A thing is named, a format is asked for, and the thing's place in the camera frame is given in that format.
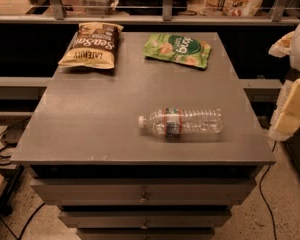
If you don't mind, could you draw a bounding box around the brown sea salt chips bag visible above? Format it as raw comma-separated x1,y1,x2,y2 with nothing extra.
58,22,123,69

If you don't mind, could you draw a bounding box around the black bag on shelf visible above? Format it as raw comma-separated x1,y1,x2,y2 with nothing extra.
116,0,189,15

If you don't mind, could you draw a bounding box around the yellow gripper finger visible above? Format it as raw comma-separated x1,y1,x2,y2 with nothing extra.
269,78,300,141
268,31,294,58

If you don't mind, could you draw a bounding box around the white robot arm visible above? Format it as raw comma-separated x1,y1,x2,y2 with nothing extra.
269,23,300,141

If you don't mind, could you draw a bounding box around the clear plastic water bottle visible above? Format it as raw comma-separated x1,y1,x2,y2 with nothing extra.
138,108,223,136

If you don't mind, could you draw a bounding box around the metal shelf rail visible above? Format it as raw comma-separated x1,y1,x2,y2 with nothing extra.
0,0,300,26

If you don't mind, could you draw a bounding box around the grey drawer cabinet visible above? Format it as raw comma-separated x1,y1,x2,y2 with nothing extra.
12,33,274,240

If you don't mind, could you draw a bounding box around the green snack bag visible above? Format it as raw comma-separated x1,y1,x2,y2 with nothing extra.
143,33,211,70

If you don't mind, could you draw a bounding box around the black cable right floor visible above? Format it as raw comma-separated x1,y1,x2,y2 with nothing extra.
258,140,278,240

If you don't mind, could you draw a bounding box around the black cables left floor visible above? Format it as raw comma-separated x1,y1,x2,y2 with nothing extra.
0,117,31,167

